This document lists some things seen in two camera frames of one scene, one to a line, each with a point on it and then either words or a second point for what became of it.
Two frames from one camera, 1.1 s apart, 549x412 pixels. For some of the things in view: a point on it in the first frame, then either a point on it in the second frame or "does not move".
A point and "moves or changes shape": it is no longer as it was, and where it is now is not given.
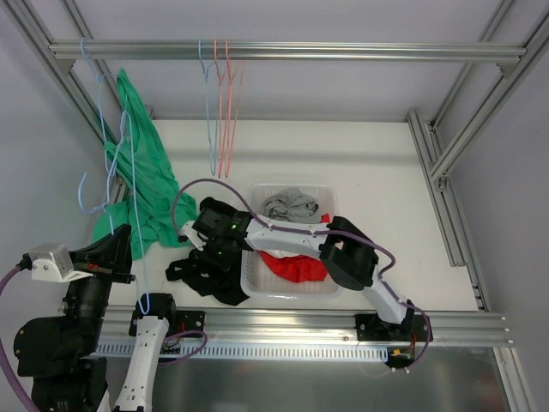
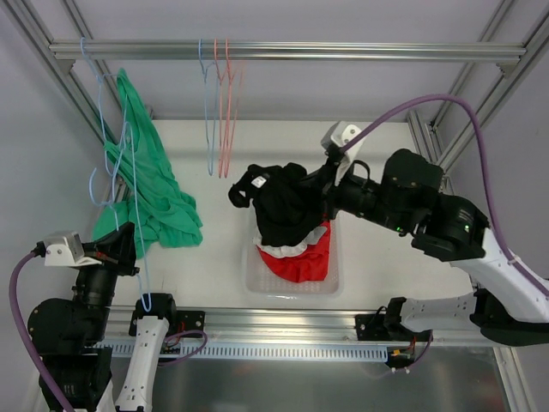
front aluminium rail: [277, 327] does not move
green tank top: [148, 198] does not move
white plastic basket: [260, 282] does not move
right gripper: [199, 259] to [328, 189]
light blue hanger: [143, 295] moves or changes shape
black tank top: [225, 287] to [289, 203]
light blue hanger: [205, 75] does not move
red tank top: [298, 269] does not move
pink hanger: [220, 148] to [229, 74]
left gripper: [105, 272] does not move
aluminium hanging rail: [292, 50] does not move
